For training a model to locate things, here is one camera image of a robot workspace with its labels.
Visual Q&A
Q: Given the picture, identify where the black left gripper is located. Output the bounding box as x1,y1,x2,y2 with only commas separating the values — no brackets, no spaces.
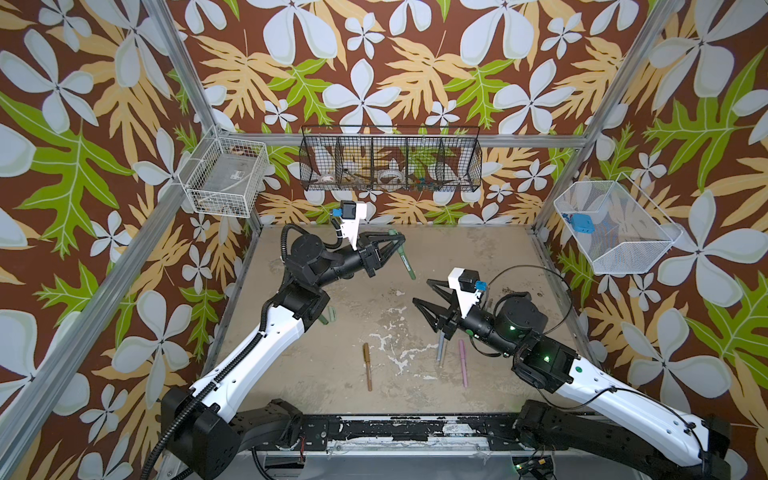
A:
311,231,402,294

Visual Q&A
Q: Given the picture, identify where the dark green pen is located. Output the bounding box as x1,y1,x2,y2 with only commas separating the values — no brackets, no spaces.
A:
397,245,416,281

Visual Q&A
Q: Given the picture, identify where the pink pen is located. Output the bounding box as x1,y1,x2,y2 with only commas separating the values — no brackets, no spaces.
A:
458,339,469,389

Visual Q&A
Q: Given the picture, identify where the light green pen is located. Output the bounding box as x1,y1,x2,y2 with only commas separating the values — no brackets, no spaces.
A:
319,307,336,325

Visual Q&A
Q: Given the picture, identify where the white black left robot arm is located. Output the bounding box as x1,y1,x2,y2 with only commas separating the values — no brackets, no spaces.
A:
140,224,406,479

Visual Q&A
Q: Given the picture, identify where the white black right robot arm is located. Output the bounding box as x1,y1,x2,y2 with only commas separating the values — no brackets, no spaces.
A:
413,270,732,479

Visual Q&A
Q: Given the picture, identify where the grey blue pen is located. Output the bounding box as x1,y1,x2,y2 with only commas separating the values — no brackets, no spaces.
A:
436,331,446,367

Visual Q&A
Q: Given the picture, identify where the blue object in basket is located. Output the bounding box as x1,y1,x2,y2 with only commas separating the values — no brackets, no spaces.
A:
568,213,595,235

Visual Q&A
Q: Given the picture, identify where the small green circuit board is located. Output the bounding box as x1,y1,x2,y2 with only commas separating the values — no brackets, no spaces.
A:
513,456,556,480

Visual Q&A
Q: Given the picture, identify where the white mesh basket right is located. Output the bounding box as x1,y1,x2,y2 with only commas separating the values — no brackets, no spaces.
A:
554,174,683,276

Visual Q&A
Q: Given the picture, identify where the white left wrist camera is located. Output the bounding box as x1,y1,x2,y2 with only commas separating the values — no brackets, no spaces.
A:
331,200,367,250

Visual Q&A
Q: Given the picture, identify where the black wire basket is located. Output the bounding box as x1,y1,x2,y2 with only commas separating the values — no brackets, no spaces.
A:
298,125,483,192

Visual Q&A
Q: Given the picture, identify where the black camera cable right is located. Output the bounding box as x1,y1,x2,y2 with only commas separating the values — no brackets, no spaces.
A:
479,264,574,337

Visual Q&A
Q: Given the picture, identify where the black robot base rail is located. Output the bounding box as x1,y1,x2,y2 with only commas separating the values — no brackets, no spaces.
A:
251,412,558,453

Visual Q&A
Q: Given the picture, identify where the white wire basket left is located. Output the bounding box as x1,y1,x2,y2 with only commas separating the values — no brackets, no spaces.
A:
179,136,271,218

